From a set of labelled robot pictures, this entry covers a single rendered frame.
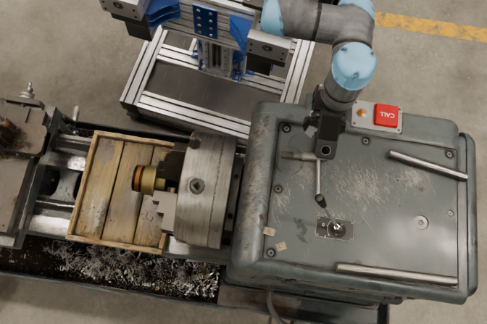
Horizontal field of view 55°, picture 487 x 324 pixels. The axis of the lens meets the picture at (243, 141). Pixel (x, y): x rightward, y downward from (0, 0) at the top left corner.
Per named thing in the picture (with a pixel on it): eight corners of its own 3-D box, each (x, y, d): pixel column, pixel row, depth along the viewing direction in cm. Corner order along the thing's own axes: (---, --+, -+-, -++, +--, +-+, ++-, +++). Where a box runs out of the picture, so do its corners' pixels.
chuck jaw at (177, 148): (198, 173, 132) (201, 140, 125) (195, 185, 128) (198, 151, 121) (159, 167, 132) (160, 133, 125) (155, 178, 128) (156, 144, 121)
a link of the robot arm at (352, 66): (381, 40, 85) (378, 82, 82) (364, 69, 95) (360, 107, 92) (338, 32, 85) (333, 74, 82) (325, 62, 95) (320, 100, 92)
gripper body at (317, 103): (342, 100, 111) (356, 77, 99) (339, 134, 108) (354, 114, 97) (310, 95, 111) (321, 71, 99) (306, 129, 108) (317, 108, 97)
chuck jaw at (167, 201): (193, 195, 129) (185, 238, 124) (194, 200, 133) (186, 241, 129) (153, 188, 129) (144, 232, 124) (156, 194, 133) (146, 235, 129)
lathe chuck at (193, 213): (227, 143, 150) (225, 126, 119) (210, 242, 146) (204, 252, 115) (198, 138, 150) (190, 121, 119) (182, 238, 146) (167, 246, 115)
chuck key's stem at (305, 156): (280, 159, 118) (325, 163, 118) (281, 156, 116) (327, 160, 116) (280, 151, 119) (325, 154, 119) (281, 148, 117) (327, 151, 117)
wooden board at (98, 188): (185, 147, 159) (184, 143, 155) (163, 255, 146) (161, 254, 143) (97, 133, 159) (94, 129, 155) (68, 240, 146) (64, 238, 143)
